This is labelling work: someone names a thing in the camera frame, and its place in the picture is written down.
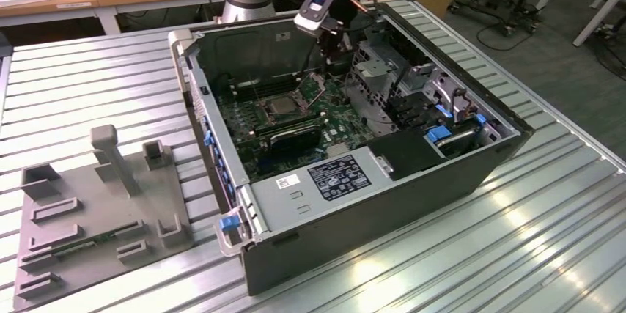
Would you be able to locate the metal socket cover frame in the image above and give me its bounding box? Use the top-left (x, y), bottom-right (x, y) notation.
top-left (303, 73), bottom-right (327, 95)

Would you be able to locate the silver CPU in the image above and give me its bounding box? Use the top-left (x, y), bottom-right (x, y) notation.
top-left (267, 97), bottom-right (297, 116)

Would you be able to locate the black RAM slot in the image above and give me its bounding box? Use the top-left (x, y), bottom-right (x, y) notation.
top-left (236, 86), bottom-right (302, 101)
top-left (230, 75), bottom-right (298, 89)
top-left (234, 83), bottom-right (301, 97)
top-left (232, 78), bottom-right (299, 92)

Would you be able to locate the CPU socket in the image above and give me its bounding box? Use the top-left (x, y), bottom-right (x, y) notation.
top-left (258, 89), bottom-right (314, 125)

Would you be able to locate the perforated metal drive cage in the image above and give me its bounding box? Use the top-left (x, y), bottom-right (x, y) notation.
top-left (347, 15), bottom-right (417, 127)

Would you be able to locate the green motherboard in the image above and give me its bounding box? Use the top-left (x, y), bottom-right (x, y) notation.
top-left (218, 70), bottom-right (393, 178)

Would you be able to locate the black graphics card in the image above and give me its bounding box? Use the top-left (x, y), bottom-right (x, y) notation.
top-left (255, 124), bottom-right (325, 177)

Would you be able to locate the blue disk carrier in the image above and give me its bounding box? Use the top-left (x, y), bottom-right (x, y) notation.
top-left (423, 125), bottom-right (478, 155)

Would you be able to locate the black plastic shroud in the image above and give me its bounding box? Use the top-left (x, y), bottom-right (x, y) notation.
top-left (365, 130), bottom-right (447, 182)

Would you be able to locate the white table leg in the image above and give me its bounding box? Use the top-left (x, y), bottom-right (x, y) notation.
top-left (571, 0), bottom-right (626, 47)

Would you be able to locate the grey power supply unit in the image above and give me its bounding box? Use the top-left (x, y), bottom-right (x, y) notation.
top-left (239, 145), bottom-right (395, 235)

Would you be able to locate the open black PC case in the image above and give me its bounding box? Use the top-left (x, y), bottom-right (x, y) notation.
top-left (167, 0), bottom-right (535, 296)

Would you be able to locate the blue case latch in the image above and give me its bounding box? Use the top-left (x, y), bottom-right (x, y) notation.
top-left (218, 216), bottom-right (242, 234)

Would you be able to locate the grey parts rack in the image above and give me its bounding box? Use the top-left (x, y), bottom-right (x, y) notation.
top-left (12, 124), bottom-right (196, 310)

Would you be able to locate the green RAM stick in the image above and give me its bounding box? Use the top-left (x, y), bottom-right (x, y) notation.
top-left (48, 232), bottom-right (119, 257)

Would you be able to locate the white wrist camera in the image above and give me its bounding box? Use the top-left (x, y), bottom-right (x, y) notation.
top-left (293, 0), bottom-right (345, 37)

